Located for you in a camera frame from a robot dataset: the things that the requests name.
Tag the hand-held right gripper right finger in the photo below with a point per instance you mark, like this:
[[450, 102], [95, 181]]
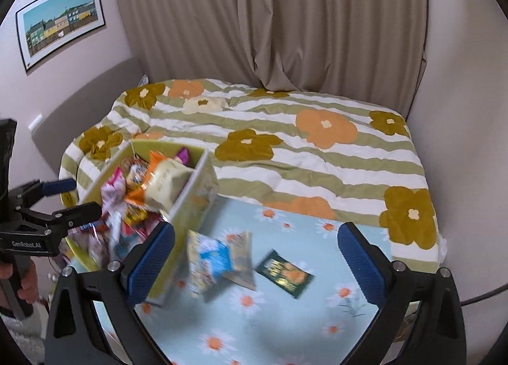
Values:
[[361, 261]]

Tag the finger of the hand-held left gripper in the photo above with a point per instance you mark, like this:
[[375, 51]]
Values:
[[59, 186], [79, 214]]

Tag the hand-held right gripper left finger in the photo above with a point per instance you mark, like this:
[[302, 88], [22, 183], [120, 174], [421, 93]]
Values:
[[153, 257]]

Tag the pink strawberry snack packet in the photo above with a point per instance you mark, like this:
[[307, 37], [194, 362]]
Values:
[[115, 190]]

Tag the blue yellow snack packet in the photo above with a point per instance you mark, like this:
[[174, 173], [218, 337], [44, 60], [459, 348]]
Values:
[[208, 259]]

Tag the orange snack packet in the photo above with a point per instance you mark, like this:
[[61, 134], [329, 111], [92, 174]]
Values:
[[137, 196]]

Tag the cream cartoon snack packet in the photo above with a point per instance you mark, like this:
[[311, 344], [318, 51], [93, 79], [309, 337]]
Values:
[[137, 174]]

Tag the beige snack packet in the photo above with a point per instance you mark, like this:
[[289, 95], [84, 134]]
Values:
[[166, 182]]

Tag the green cardboard box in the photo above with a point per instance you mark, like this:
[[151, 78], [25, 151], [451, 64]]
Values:
[[198, 186]]

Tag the purple snack packet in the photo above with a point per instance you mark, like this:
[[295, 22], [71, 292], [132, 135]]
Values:
[[183, 155]]

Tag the person's left forearm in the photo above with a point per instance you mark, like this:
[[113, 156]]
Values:
[[20, 329]]

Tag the person's left hand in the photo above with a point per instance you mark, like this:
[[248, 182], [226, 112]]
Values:
[[32, 285]]

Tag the dark green snack packet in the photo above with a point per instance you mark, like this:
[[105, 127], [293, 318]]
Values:
[[283, 273]]

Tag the grey padded headboard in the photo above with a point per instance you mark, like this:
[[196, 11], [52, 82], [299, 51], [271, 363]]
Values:
[[79, 103]]

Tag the grey printed snack packet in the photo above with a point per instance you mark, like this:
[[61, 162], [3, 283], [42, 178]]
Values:
[[243, 261]]

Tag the daisy print blue tablecloth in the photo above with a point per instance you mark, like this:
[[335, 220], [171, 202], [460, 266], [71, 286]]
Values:
[[285, 329]]

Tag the striped floral blanket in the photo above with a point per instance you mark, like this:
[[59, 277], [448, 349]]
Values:
[[317, 166]]

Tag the black curved tube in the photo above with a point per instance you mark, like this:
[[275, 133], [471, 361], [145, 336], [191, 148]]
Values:
[[484, 296]]

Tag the patterned pillow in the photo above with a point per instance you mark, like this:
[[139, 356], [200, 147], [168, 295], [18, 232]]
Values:
[[143, 81]]

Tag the beige curtain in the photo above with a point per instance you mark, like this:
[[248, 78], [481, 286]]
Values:
[[278, 23]]

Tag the white wall socket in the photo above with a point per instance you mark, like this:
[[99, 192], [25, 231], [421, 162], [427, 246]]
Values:
[[35, 122]]

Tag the framed wall picture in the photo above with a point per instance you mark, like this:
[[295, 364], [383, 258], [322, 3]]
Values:
[[59, 19]]

